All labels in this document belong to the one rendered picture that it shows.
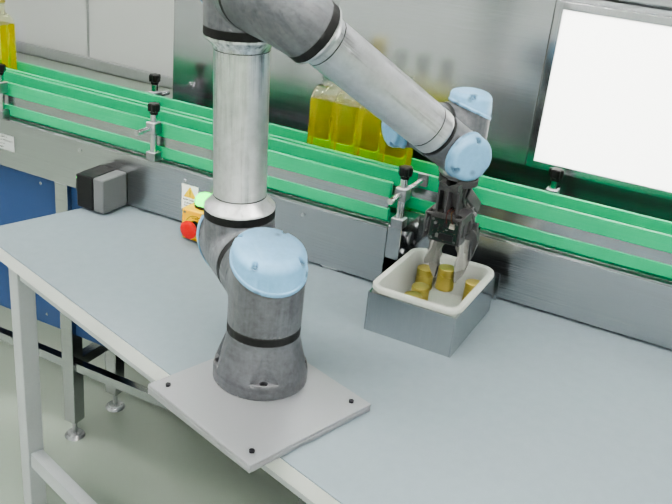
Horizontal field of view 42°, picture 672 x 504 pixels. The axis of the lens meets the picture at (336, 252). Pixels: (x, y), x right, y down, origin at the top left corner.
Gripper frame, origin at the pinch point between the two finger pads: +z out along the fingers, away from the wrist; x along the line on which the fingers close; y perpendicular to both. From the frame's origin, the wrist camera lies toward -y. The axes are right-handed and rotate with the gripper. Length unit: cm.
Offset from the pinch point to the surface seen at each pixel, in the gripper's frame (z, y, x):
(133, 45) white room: 61, -330, -345
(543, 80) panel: -32.6, -30.0, 4.4
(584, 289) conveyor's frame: 1.1, -11.9, 23.9
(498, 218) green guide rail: -7.6, -14.1, 4.4
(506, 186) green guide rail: -12.0, -21.2, 3.1
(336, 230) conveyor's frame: -0.6, -2.6, -25.2
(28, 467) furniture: 68, 26, -85
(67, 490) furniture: 64, 30, -69
